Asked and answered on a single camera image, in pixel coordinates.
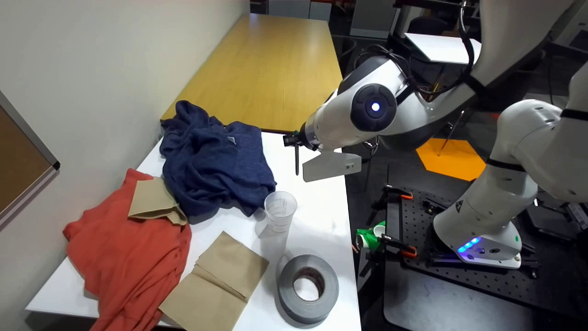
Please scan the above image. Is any black clamp with orange handle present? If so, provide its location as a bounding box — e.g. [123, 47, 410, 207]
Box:
[366, 183, 415, 231]
[360, 236, 421, 264]

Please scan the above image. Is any clear plastic cup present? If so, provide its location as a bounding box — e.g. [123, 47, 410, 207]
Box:
[263, 190, 300, 240]

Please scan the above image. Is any grey duct tape roll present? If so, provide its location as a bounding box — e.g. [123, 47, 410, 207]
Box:
[274, 255, 340, 328]

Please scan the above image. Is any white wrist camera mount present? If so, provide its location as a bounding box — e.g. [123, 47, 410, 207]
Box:
[301, 152, 364, 185]

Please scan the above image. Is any white background table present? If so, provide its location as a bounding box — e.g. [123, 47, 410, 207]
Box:
[403, 34, 485, 65]

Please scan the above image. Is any large brown paper bag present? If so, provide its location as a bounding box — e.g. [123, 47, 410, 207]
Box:
[158, 231, 272, 331]

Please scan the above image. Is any orange-red cloth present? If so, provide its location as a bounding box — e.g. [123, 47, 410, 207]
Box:
[61, 168, 193, 331]

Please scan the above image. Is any small brown paper bag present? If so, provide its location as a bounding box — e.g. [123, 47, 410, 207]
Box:
[127, 176, 189, 229]

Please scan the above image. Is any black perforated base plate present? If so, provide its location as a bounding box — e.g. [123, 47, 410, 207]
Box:
[382, 183, 588, 331]

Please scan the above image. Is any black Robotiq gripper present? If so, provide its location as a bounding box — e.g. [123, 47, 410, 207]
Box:
[281, 124, 323, 155]

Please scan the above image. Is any framed cork board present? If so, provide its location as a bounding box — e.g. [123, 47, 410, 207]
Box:
[0, 91, 63, 233]

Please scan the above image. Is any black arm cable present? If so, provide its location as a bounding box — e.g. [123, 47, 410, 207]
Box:
[458, 0, 487, 85]

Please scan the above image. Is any yellow wooden table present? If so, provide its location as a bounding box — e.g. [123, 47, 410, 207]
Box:
[160, 14, 360, 141]

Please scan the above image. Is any navy blue cloth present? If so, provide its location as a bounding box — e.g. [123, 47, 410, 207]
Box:
[158, 100, 279, 225]

